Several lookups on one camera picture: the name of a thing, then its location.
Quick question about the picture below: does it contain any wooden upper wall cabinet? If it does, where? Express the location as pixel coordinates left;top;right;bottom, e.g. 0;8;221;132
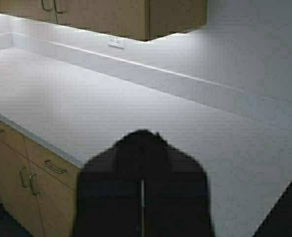
0;0;208;41

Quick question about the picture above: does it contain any wooden lower base cabinet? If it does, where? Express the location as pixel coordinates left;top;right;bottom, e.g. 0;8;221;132
0;119;80;237

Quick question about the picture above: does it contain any white wall outlet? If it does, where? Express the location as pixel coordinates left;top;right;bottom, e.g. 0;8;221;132
107;36;125;49

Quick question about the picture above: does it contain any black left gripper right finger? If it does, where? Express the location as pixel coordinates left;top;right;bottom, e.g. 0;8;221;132
142;133;215;237

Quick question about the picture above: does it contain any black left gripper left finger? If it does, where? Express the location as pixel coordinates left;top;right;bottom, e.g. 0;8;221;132
73;130;144;237

